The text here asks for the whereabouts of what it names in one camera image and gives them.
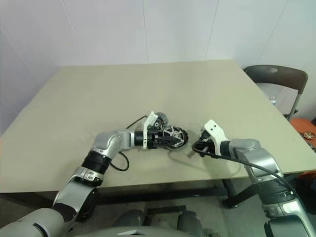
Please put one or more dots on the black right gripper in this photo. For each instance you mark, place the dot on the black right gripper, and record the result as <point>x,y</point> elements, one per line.
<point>207,139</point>

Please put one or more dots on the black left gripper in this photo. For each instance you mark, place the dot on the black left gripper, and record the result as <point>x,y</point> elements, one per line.
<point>153,139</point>

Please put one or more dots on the spoked silver black rotor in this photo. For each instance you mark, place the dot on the spoked silver black rotor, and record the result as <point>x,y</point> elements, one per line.
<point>172,132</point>

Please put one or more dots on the black silver wheel part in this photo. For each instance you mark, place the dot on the black silver wheel part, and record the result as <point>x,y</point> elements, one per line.
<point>185,138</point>

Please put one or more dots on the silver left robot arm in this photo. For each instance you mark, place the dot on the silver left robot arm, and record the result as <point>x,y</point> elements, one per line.
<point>108,140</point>

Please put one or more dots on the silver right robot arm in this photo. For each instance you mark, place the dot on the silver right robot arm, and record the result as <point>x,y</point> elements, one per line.
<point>256,158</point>

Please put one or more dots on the black flat bar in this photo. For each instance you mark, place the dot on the black flat bar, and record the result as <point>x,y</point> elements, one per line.
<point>165,210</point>

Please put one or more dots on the dark rounded shape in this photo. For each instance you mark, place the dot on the dark rounded shape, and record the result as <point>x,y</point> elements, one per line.
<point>190,222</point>
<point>132,222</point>

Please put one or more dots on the small clear bottle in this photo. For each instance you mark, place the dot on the small clear bottle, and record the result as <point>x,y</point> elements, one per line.
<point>272,100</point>

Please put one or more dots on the dark folding chair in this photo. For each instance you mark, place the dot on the dark folding chair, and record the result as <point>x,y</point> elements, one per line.
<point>276,79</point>

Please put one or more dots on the orange round object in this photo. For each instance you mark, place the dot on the orange round object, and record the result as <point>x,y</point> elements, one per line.
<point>302,127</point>

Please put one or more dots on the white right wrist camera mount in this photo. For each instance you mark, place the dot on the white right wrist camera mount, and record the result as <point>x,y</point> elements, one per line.
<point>216,132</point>

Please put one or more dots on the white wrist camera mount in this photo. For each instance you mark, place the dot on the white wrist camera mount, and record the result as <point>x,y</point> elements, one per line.
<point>149,124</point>
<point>216,132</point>

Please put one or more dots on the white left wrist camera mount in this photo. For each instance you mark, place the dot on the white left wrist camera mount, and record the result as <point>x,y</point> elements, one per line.
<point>149,124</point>

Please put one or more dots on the black table frame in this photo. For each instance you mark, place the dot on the black table frame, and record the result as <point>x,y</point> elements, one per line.
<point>172,193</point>

